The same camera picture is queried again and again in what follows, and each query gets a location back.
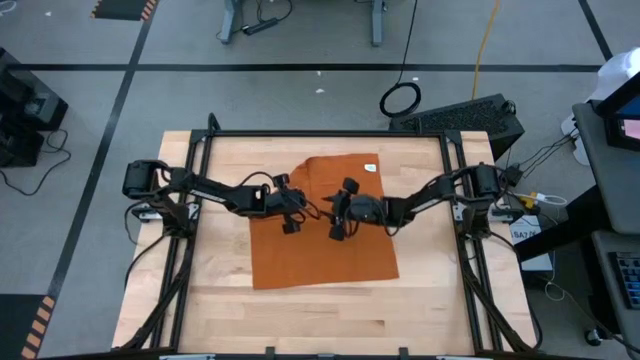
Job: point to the grey desk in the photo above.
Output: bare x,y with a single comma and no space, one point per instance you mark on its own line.
615,190
600,245

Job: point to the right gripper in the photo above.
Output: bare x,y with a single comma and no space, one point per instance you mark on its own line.
367,209

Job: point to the black perforated computer case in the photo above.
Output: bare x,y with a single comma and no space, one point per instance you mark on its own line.
457,122

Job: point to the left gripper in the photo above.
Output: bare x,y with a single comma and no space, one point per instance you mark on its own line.
287,201

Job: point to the black equipment cart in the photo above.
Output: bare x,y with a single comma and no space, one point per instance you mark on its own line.
25,105

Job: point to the black aluminium table frame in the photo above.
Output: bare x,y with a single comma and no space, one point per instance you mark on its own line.
325,133

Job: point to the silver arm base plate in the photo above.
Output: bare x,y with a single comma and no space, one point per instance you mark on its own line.
145,214
500,215

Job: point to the black desk beam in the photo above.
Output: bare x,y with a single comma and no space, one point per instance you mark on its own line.
560,225

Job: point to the black power adapter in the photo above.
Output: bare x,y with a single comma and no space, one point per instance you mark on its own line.
511,175

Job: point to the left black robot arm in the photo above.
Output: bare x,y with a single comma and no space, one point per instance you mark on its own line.
220,192

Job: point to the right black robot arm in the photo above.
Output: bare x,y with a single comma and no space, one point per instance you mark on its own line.
430,192

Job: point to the white plastic cover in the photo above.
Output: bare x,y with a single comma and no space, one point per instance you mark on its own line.
620,70

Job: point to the black framed screen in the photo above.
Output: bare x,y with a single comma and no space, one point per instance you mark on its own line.
622,107

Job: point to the grey desk leg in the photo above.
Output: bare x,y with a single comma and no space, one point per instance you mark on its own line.
377,22
229,22

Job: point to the black power strip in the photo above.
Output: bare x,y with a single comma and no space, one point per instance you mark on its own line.
260,26

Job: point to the orange cloth towel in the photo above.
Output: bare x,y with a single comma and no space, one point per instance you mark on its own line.
320,260

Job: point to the black keyboard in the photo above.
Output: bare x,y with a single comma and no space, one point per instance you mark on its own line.
627,280

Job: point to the white labelled box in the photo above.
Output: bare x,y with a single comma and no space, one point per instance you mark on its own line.
525,232

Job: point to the hazard striped black mat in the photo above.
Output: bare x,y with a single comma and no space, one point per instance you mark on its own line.
120,7
15,325

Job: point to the yellow white plug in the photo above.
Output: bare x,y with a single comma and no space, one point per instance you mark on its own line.
540,199

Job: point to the black caster wheel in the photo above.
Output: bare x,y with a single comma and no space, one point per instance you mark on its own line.
593,337

